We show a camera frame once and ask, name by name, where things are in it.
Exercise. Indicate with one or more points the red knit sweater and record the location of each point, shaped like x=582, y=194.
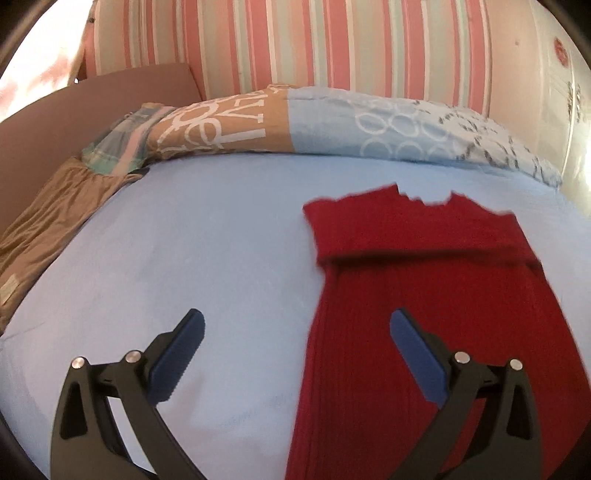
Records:
x=465, y=274

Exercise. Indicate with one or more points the white ornate wardrobe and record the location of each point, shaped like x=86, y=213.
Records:
x=564, y=132

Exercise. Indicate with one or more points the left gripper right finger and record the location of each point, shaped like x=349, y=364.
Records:
x=507, y=441

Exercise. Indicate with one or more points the patterned blue tan duvet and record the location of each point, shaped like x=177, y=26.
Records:
x=326, y=121

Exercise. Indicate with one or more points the plaid pastel pillow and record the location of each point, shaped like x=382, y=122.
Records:
x=122, y=148

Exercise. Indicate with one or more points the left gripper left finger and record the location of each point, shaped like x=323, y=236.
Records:
x=86, y=443

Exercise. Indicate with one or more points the light blue bed sheet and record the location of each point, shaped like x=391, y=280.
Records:
x=227, y=236

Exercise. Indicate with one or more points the brown bed skirt fabric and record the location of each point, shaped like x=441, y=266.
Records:
x=72, y=195

